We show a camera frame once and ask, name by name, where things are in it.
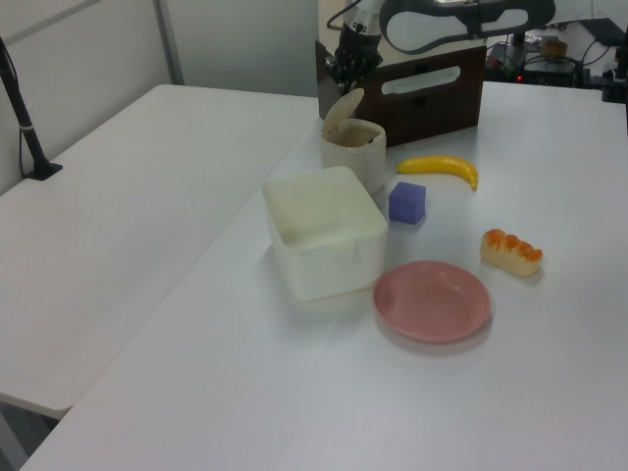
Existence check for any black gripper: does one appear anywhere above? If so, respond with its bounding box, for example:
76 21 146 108
336 24 384 92

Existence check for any cream trash can with lid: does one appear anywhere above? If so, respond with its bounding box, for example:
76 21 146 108
320 87 388 197

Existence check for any dark brown wooden box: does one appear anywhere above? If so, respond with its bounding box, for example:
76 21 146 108
314 38 487 148

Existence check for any yellow banana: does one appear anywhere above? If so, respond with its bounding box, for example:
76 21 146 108
395 154 480 191

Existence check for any purple cube block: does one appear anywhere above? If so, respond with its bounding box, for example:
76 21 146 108
388 181 428 227

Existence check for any cream plastic storage bin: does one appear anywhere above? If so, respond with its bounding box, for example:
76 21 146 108
261 165 390 302

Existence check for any tan round roll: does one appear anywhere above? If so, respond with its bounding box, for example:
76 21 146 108
539 37 568 58

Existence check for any pink round plate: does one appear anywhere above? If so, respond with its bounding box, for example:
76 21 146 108
372 260 493 344

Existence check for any toy bread with orange topping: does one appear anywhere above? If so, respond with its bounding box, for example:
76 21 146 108
479 228 545 279

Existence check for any black stand pole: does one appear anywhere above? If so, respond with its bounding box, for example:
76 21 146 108
0 36 64 181

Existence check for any white drawer handle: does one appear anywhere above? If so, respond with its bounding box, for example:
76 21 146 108
380 66 463 95

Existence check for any black camera stand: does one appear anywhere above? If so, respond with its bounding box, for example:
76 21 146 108
601 28 628 104

